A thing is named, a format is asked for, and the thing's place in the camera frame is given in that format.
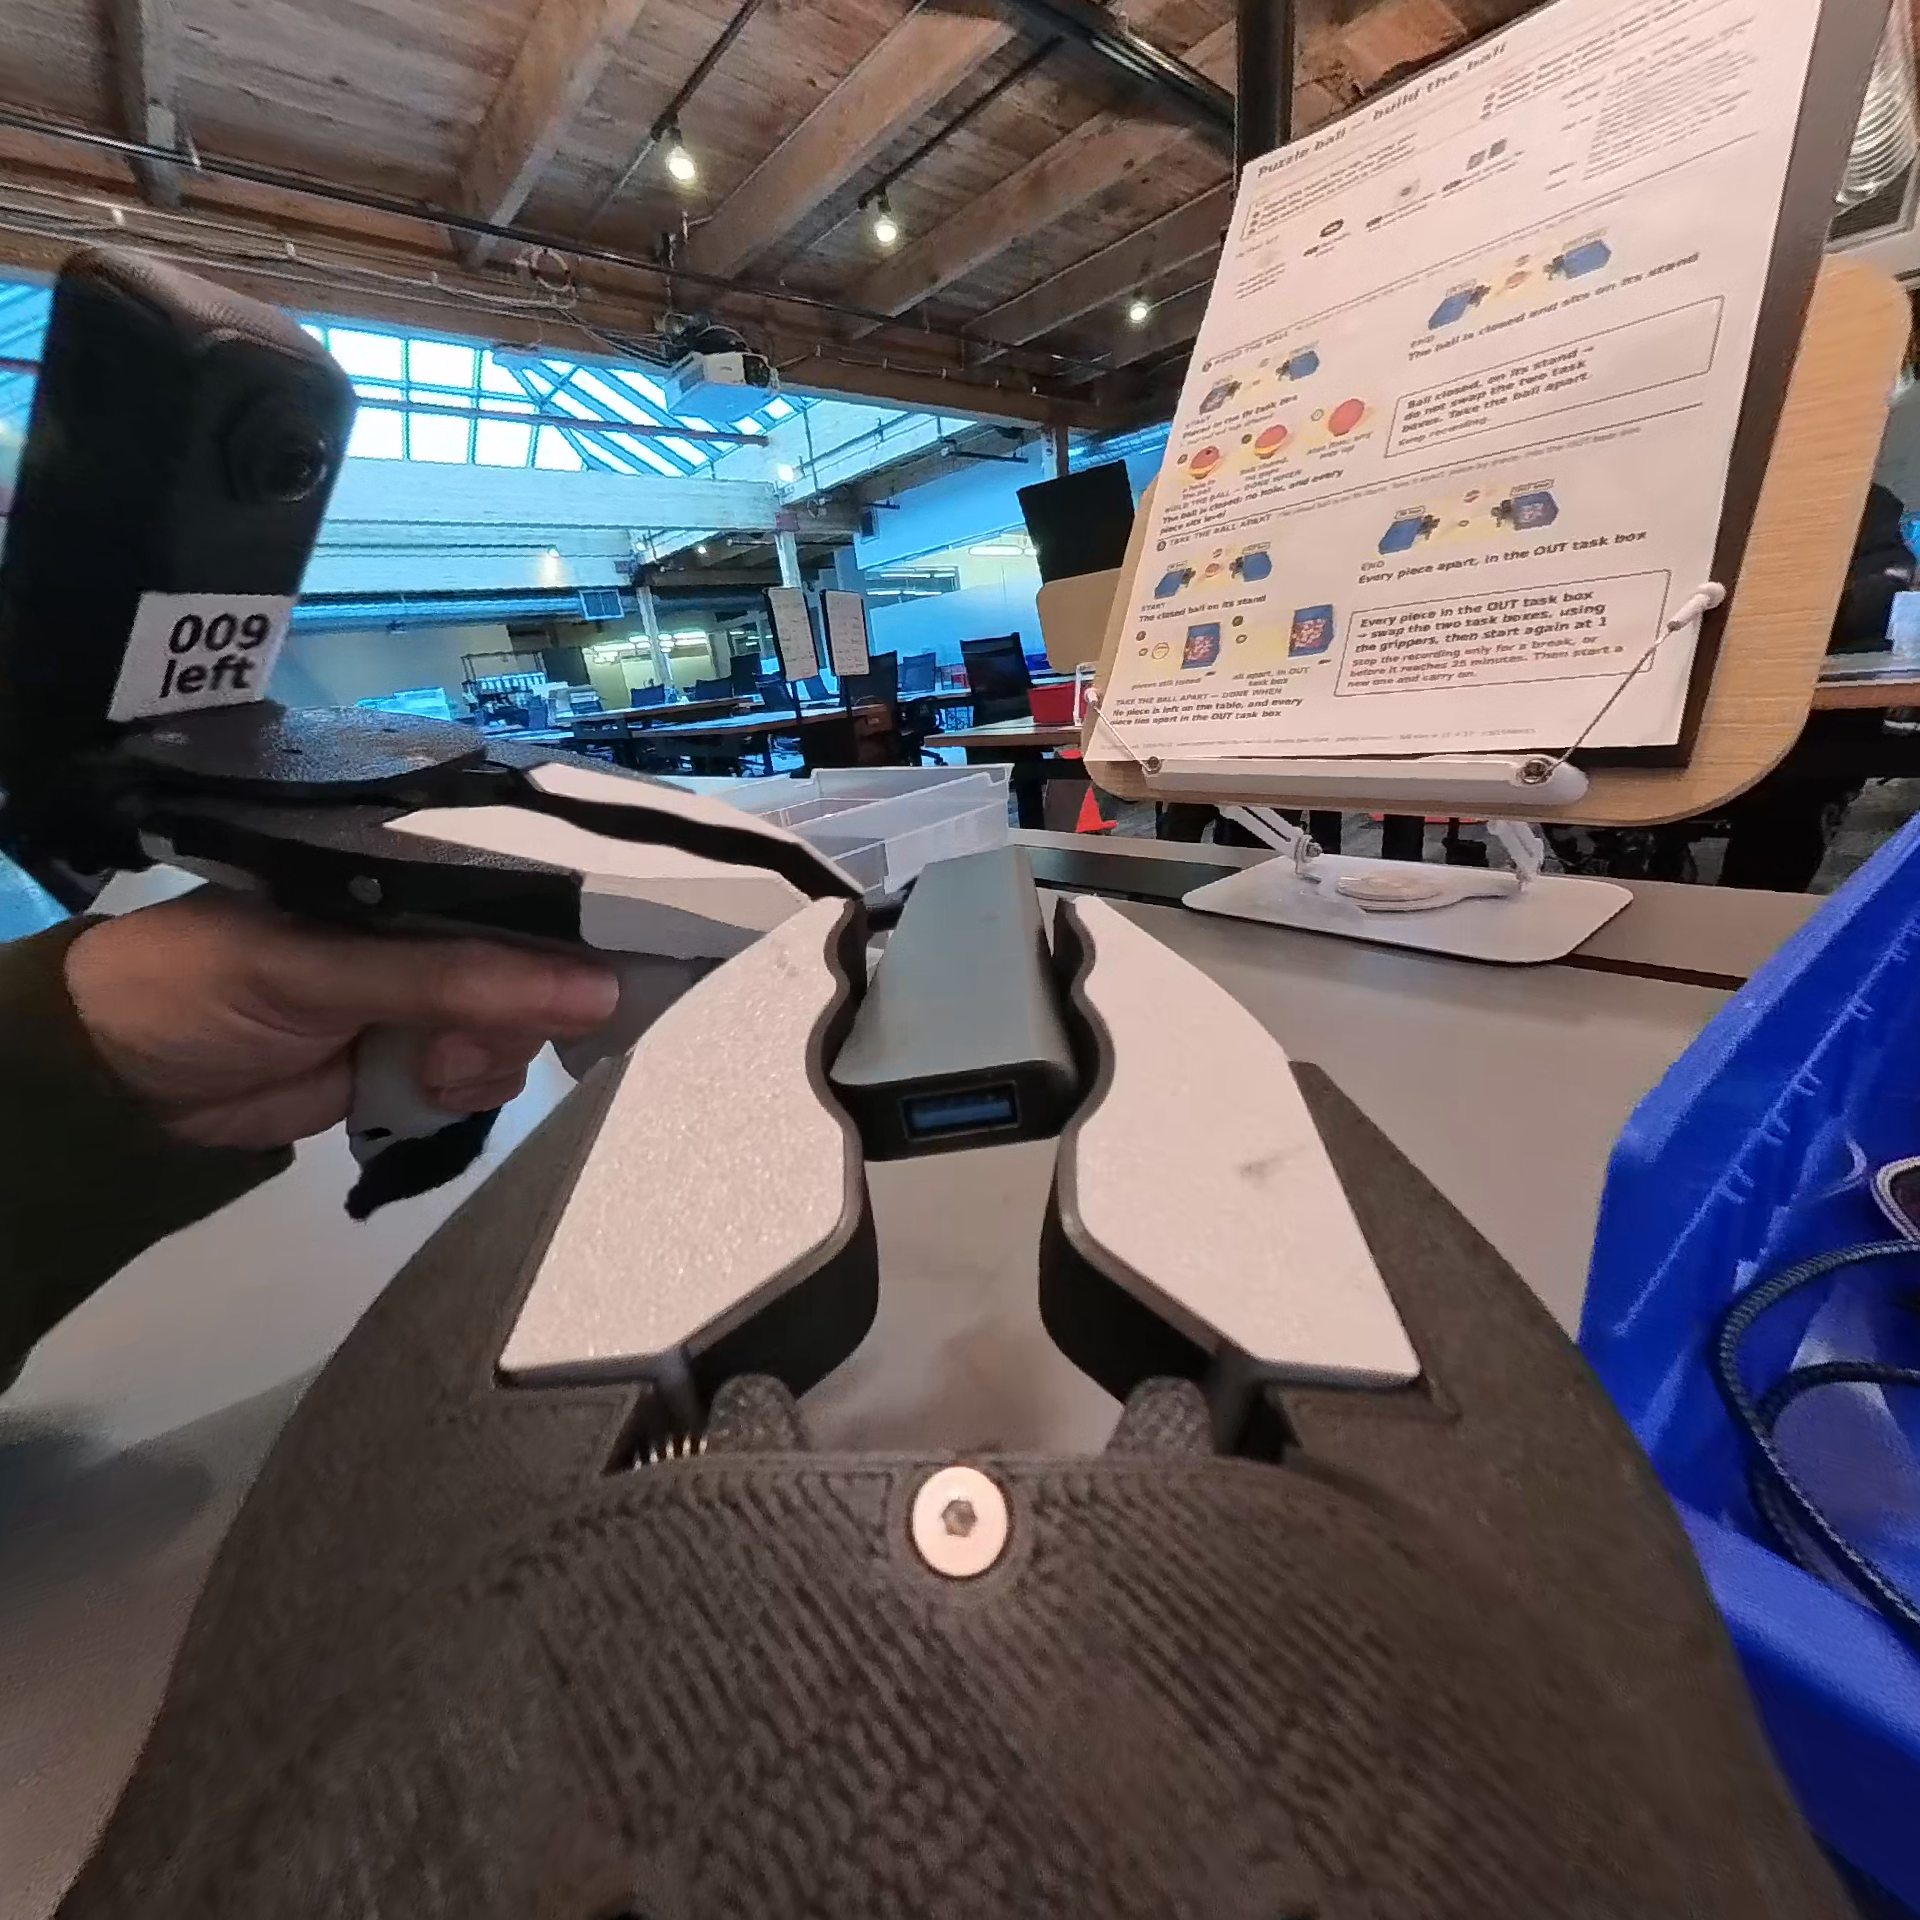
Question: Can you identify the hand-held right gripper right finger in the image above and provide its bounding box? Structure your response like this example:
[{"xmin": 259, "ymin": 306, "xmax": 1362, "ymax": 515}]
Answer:
[{"xmin": 1039, "ymin": 897, "xmax": 1421, "ymax": 1393}]

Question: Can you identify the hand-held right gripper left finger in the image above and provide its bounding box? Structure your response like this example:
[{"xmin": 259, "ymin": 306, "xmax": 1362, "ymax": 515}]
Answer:
[{"xmin": 498, "ymin": 897, "xmax": 879, "ymax": 1391}]

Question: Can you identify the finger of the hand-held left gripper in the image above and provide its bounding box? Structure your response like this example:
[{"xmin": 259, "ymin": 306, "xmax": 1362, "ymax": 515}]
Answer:
[
  {"xmin": 516, "ymin": 759, "xmax": 869, "ymax": 905},
  {"xmin": 382, "ymin": 807, "xmax": 819, "ymax": 963}
]

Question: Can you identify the grey usb hub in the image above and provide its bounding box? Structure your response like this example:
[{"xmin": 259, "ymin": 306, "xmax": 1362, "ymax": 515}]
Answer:
[{"xmin": 827, "ymin": 855, "xmax": 1082, "ymax": 1162}]

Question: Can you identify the blue plastic bin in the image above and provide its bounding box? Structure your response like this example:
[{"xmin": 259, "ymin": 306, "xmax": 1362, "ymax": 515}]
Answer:
[{"xmin": 1577, "ymin": 816, "xmax": 1920, "ymax": 1920}]

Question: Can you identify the person's left hand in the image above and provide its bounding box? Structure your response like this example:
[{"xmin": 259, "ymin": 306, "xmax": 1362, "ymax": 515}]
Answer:
[{"xmin": 66, "ymin": 901, "xmax": 619, "ymax": 1155}]

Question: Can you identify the clear plastic tray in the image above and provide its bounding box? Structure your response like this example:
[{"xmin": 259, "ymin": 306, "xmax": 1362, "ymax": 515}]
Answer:
[{"xmin": 719, "ymin": 762, "xmax": 1015, "ymax": 904}]

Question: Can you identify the white ceiling projector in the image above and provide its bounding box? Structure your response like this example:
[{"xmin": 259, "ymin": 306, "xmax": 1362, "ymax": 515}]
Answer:
[{"xmin": 668, "ymin": 347, "xmax": 774, "ymax": 424}]

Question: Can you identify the black monitor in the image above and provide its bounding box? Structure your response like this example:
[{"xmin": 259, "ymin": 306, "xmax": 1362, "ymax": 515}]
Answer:
[{"xmin": 1018, "ymin": 460, "xmax": 1135, "ymax": 587}]

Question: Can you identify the printed instruction sheet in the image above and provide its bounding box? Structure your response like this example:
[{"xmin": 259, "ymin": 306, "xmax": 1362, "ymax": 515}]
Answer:
[{"xmin": 1083, "ymin": 0, "xmax": 1823, "ymax": 775}]

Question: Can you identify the instruction sheet on stand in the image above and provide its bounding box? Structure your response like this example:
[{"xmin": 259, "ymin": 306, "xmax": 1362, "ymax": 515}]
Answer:
[{"xmin": 1036, "ymin": 263, "xmax": 1914, "ymax": 964}]

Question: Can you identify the black box with cables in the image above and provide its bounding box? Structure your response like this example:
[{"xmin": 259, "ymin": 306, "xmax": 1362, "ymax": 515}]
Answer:
[{"xmin": 1717, "ymin": 1237, "xmax": 1920, "ymax": 1636}]

